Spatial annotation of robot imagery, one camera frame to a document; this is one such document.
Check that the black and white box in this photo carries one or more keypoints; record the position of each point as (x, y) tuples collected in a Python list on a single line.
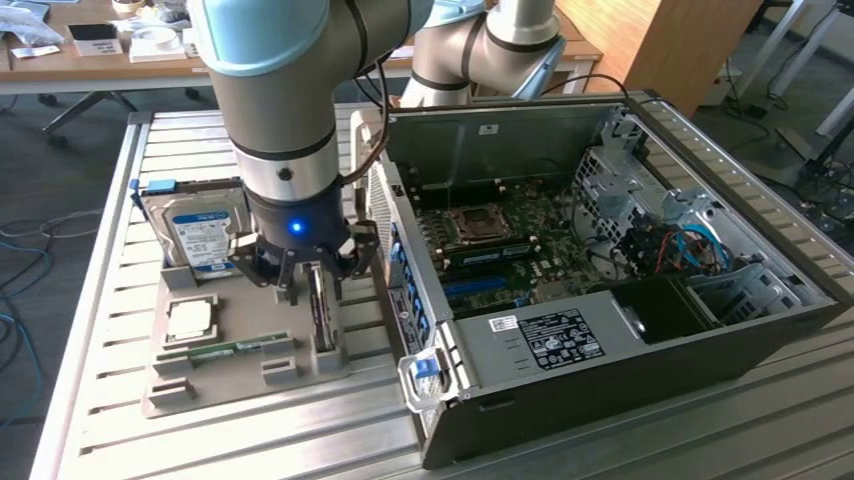
[(97, 40)]

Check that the grey power supply with label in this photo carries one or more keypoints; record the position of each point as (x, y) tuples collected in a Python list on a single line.
[(534, 340)]

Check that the blue expansion slot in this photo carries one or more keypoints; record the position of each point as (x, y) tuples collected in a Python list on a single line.
[(476, 286)]

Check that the green motherboard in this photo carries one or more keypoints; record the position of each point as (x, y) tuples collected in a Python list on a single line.
[(528, 250)]

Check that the CPU socket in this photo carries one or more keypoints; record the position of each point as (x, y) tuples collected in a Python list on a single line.
[(480, 222)]

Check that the white tape roll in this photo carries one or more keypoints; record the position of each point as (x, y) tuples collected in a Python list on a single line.
[(157, 37)]

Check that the wooden cabinet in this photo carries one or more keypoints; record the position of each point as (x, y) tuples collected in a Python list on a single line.
[(655, 45)]

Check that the wooden desk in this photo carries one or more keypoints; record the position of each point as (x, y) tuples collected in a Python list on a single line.
[(67, 70)]

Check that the clear plastic bag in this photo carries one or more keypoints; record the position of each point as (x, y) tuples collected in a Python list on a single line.
[(27, 25)]

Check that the white paper card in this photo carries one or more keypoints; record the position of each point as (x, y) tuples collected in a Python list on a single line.
[(35, 52)]

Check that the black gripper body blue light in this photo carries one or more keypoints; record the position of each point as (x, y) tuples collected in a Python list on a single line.
[(294, 220)]

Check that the metal disk bay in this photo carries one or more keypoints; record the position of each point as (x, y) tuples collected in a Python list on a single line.
[(641, 200)]

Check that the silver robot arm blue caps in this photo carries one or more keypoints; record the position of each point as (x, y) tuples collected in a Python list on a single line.
[(281, 100)]

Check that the installed green RAM stick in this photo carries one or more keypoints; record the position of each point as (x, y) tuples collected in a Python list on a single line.
[(493, 254)]

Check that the silver CPU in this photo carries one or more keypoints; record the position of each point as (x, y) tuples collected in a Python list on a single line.
[(191, 320)]

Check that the black open PC case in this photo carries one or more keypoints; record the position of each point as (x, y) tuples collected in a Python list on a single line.
[(601, 380)]

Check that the grey parts rack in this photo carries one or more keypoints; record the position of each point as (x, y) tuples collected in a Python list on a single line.
[(248, 370)]

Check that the hard disk with blue label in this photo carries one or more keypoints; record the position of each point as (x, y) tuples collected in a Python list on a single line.
[(194, 235)]

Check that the flat white box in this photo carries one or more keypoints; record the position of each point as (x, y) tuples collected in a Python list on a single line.
[(157, 54)]

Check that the case latch with blue tab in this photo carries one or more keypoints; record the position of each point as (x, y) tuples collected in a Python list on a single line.
[(424, 377)]

